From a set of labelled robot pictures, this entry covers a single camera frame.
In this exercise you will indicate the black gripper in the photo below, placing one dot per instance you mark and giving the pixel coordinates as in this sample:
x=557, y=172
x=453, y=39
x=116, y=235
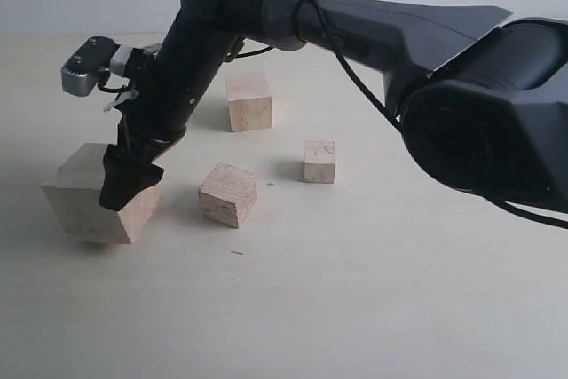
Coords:
x=169, y=88

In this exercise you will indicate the second largest wooden cube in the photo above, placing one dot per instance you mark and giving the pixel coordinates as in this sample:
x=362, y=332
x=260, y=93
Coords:
x=249, y=102

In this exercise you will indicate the smallest wooden cube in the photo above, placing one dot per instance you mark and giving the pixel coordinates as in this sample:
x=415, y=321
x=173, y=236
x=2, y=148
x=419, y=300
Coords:
x=319, y=162

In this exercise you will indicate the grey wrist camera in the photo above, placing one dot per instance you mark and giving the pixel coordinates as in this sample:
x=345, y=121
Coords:
x=80, y=73

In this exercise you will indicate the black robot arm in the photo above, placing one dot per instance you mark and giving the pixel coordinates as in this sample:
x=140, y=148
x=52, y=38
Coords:
x=479, y=99

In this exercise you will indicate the third largest wooden cube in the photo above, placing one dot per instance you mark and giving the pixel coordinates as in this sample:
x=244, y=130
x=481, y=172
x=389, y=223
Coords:
x=228, y=194

